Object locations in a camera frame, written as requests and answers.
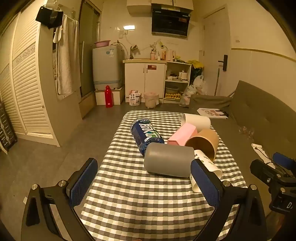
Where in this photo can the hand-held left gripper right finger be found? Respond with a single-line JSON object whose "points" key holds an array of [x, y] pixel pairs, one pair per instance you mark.
{"points": [[205, 185]]}

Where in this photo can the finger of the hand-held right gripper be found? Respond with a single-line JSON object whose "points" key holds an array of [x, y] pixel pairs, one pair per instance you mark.
{"points": [[284, 160], [263, 169]]}

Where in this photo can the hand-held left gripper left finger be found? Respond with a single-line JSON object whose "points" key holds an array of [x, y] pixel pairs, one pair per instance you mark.
{"points": [[84, 180]]}

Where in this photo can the grey cup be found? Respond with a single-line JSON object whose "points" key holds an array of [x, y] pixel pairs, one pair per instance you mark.
{"points": [[168, 162]]}

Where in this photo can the white printed paper cup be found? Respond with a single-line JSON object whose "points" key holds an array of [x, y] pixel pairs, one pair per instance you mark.
{"points": [[207, 166]]}

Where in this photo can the brown paper cup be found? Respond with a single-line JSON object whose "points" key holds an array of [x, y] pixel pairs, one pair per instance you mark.
{"points": [[205, 141]]}

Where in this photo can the pink square cup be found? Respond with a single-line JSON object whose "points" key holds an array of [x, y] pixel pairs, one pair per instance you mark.
{"points": [[182, 134]]}

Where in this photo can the plain white cup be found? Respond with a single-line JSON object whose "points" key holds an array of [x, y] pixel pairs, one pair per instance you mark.
{"points": [[197, 120]]}

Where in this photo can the clear plastic wrapper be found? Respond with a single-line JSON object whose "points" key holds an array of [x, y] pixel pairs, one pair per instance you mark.
{"points": [[246, 131]]}

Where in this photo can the grey checkered tablecloth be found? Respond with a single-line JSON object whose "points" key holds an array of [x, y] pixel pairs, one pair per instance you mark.
{"points": [[138, 199]]}

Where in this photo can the grey sofa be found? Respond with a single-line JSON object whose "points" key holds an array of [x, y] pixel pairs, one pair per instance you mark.
{"points": [[254, 109]]}

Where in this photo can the magazine with pink picture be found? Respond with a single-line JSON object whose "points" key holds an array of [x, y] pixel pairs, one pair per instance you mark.
{"points": [[212, 113]]}

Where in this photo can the blue water bottle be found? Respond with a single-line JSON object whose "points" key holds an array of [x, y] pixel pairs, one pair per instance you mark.
{"points": [[145, 134]]}

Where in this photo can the red bottle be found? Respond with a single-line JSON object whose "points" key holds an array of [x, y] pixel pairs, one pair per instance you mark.
{"points": [[108, 96]]}

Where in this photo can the white platform box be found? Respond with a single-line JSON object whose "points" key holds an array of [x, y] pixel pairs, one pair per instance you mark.
{"points": [[115, 96]]}

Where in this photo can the clear plastic bag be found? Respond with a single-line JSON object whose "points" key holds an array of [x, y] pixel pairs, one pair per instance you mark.
{"points": [[186, 95]]}

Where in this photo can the black crate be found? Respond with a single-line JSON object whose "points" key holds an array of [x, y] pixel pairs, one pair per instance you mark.
{"points": [[5, 129]]}

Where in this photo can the wooden broom stick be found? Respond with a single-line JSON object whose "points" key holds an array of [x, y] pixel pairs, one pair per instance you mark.
{"points": [[217, 81]]}

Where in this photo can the pink trash bin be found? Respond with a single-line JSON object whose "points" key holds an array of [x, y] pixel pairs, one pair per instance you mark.
{"points": [[151, 100]]}

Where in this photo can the white plastic bag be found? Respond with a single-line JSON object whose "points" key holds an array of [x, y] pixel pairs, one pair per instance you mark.
{"points": [[198, 83]]}

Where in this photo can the white open shelf unit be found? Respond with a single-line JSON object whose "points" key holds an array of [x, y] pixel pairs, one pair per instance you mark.
{"points": [[178, 81]]}

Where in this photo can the grey washing machine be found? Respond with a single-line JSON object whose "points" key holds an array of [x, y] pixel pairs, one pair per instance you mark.
{"points": [[107, 67]]}

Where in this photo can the white sink cabinet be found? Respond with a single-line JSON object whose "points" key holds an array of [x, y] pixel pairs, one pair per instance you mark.
{"points": [[145, 80]]}

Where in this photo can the white louvred wardrobe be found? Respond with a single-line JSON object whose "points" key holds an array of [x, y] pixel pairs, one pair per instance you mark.
{"points": [[25, 76]]}

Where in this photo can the yellow bag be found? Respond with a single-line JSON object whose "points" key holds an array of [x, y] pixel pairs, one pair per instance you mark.
{"points": [[196, 63]]}

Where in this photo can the white hanging towel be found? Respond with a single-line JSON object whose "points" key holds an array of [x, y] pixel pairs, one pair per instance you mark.
{"points": [[66, 58]]}

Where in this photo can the white door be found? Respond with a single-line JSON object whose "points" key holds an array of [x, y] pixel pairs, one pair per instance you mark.
{"points": [[216, 51]]}

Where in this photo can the glass shower door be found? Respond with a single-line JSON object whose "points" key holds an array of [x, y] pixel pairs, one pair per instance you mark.
{"points": [[89, 51]]}

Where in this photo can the pink kettle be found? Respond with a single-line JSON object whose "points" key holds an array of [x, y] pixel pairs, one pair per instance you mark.
{"points": [[170, 55]]}

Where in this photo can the bronze faucet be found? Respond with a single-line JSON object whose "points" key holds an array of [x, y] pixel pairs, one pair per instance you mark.
{"points": [[132, 51]]}

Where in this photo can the pink basin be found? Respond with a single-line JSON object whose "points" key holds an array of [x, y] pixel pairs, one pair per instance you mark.
{"points": [[101, 43]]}

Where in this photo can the pink bottle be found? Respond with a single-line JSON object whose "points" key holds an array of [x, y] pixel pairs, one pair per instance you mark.
{"points": [[152, 55]]}

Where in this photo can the black range hood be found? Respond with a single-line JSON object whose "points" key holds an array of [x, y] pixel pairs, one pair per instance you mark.
{"points": [[170, 22]]}

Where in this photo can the black hanging bag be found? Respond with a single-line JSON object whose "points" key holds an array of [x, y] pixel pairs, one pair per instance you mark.
{"points": [[49, 16]]}

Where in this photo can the white wall socket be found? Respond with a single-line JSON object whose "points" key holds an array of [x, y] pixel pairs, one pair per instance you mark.
{"points": [[121, 34]]}

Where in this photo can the white wall cabinets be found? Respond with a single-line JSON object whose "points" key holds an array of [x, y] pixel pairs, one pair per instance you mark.
{"points": [[159, 4]]}

